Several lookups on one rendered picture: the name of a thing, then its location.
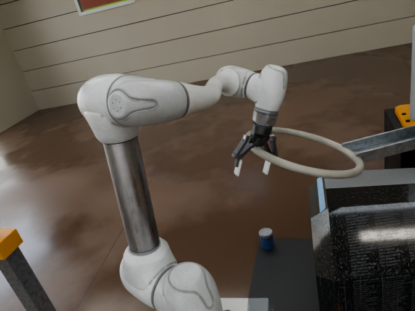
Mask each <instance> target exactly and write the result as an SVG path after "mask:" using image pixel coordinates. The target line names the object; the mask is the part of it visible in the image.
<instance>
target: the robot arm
mask: <svg viewBox="0 0 415 311"><path fill-rule="evenodd" d="M287 81H288V73H287V71H286V70H285V69H284V68H283V67H281V66H278V65H272V64H268V65H266V66H265V67H264V68H263V70H262V71H261V73H256V72H253V71H252V70H248V69H246V68H242V67H237V66H233V65H229V66H225V67H222V68H220V69H219V70H218V72H217V73H216V76H214V77H212V78H210V79H209V81H208V82H207V83H206V85H205V86H198V85H191V84H188V83H183V82H180V81H170V80H156V79H153V78H146V77H139V76H134V75H126V74H122V73H110V74H104V75H98V76H96V77H93V78H90V79H89V80H88V81H86V82H85V83H84V84H83V85H82V87H81V88H80V89H79V91H78V94H77V104H78V108H79V110H80V112H81V113H82V115H83V116H84V117H85V118H86V121H87V122H88V124H89V126H90V127H91V129H92V131H93V133H94V135H95V137H96V138H97V139H98V140H99V141H100V142H101V143H103V146H104V151H105V154H106V159H107V163H108V166H109V170H110V173H111V178H112V182H113V185H114V190H115V195H116V198H117V202H118V205H119V210H120V214H121V217H122V222H123V225H124V230H125V234H126V237H127V241H128V247H127V248H126V250H125V252H124V256H123V259H122V261H121V263H120V278H121V280H122V283H123V285H124V286H125V288H126V289H127V291H128V292H130V293H131V294H132V295H133V296H135V297H136V298H137V299H138V300H139V301H141V302H142V303H144V304H146V305H147V306H149V307H151V308H152V309H154V310H157V311H231V310H223V308H222V302H221V299H220V295H219V291H218V288H217V285H216V282H215V281H214V279H213V277H212V275H211V274H210V273H209V272H208V271H207V270H206V269H205V268H204V267H203V266H202V265H200V264H198V263H195V262H182V263H178V264H177V261H176V259H175V257H174V255H173V253H172V251H171V250H170V247H169V245H168V243H167V241H165V240H164V239H162V238H160V237H159V234H158V230H157V225H156V219H155V216H154V210H153V205H152V202H151V196H150V192H149V187H148V181H147V178H146V172H145V167H144V163H143V158H142V155H141V149H140V144H139V140H138V135H139V134H140V130H141V126H145V125H156V124H161V123H167V122H171V121H173V120H177V119H180V118H183V117H186V116H188V115H190V114H193V113H195V112H198V111H201V110H204V109H207V108H209V107H212V106H213V105H215V104H216V103H217V102H218V101H219V99H220V97H221V94H223V95H224V96H230V97H236V98H245V99H249V100H251V101H253V102H254V103H255V107H254V112H253V117H252V120H253V121H254V122H253V126H252V129H251V135H247V134H244V135H243V137H242V140H241V141H240V143H239V144H238V146H237V147H236V149H235V150H234V151H233V153H232V157H234V158H235V163H234V166H235V170H234V174H236V176H239V174H240V169H241V164H242V158H243V157H244V156H245V155H246V154H247V153H248V152H249V151H250V150H251V149H252V148H254V147H255V146H256V147H258V146H260V147H264V149H265V151H266V152H268V153H270V154H272V155H274V156H276V157H278V152H277V146H276V136H274V135H273V134H271V132H272V127H273V125H275V123H276V120H277V116H278V114H279V109H280V106H281V105H282V103H283V100H284V97H285V93H286V90H287ZM270 134H271V135H270ZM249 139H250V140H249ZM268 140H270V146H271V150H272V151H271V150H270V148H269V145H268V143H267V142H268ZM251 143H252V144H251Z"/></svg>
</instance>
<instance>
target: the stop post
mask: <svg viewBox="0 0 415 311"><path fill-rule="evenodd" d="M22 243H23V240H22V238H21V237H20V235H19V233H18V231H17V230H16V229H15V228H0V271H1V272H2V274H3V275H4V277H5V279H6V280H7V282H8V283H9V284H10V286H11V288H12V289H13V291H14V292H15V294H16V295H17V297H18V298H19V300H20V302H21V303H22V305H23V306H24V308H25V310H26V311H56V309H55V308H54V306H53V304H52V302H51V301H50V299H49V297H48V295H47V294H46V292H45V291H44V289H43V287H42V285H41V284H40V282H39V281H38V279H37V277H36V275H35V274H34V272H33V270H32V269H31V267H30V265H29V264H28V262H27V260H26V258H25V257H24V255H23V254H22V251H21V250H20V248H19V246H20V245H21V244H22Z"/></svg>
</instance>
